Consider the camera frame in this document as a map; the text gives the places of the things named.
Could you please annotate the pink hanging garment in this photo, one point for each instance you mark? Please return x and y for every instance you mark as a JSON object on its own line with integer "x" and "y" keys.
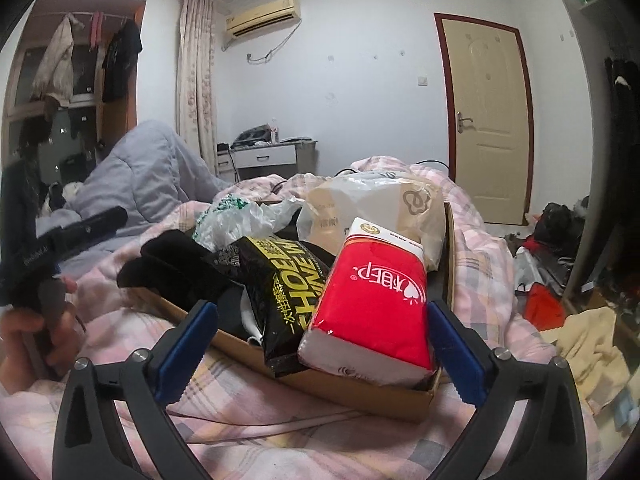
{"x": 96, "y": 30}

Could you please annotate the brown cardboard box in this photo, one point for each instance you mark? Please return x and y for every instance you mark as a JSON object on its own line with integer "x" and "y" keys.
{"x": 350, "y": 395}

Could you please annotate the pile of dark clothes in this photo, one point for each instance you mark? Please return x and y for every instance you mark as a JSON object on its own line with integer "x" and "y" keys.
{"x": 555, "y": 230}

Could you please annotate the beige plastic bag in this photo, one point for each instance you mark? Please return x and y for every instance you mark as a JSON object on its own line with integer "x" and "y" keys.
{"x": 380, "y": 200}

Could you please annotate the dark desktop device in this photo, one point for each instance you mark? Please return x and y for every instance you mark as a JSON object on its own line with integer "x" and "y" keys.
{"x": 255, "y": 136}

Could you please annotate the green-printed white plastic bag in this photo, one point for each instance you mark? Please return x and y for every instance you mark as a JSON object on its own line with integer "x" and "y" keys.
{"x": 225, "y": 215}

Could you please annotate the grey-blue duvet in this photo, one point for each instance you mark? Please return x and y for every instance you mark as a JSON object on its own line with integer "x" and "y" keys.
{"x": 140, "y": 170}

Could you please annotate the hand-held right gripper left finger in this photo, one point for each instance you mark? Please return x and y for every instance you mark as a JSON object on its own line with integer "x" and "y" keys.
{"x": 185, "y": 355}

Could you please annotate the dark cloth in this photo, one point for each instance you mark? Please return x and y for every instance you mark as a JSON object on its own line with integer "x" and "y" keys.
{"x": 20, "y": 190}

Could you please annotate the pale yellow towel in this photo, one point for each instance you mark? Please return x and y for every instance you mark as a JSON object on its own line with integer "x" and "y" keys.
{"x": 595, "y": 355}

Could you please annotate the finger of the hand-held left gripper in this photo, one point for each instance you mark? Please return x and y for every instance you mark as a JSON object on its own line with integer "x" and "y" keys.
{"x": 95, "y": 225}

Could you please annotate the person's left hand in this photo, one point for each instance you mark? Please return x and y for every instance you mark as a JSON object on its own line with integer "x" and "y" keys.
{"x": 15, "y": 355}

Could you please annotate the black hanging clothes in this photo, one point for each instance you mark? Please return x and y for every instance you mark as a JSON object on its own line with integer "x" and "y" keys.
{"x": 625, "y": 125}

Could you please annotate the red tissue pack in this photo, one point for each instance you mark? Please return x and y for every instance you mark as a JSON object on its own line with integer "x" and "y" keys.
{"x": 370, "y": 290}

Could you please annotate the floral curtain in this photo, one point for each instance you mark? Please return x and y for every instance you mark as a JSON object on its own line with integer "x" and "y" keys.
{"x": 195, "y": 85}

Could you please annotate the cream door with red frame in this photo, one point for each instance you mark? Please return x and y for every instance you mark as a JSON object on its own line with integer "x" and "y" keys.
{"x": 485, "y": 125}

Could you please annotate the pink plaid blanket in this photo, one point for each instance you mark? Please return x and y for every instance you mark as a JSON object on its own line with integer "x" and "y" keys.
{"x": 300, "y": 445}

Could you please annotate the black wipes packet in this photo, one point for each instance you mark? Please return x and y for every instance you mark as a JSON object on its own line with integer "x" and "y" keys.
{"x": 285, "y": 300}

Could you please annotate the black knit hat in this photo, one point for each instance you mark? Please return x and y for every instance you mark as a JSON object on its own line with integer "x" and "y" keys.
{"x": 170, "y": 265}

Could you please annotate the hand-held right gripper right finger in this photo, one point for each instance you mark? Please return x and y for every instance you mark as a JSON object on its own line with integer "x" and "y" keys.
{"x": 457, "y": 355}

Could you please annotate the beige hanging jacket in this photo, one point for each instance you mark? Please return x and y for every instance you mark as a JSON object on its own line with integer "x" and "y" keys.
{"x": 55, "y": 60}

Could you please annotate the cream air conditioner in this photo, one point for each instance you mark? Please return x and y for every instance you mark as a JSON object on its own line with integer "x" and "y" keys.
{"x": 262, "y": 16}

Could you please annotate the black hanging shirt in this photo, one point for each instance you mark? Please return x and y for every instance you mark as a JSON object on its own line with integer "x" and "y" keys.
{"x": 122, "y": 60}

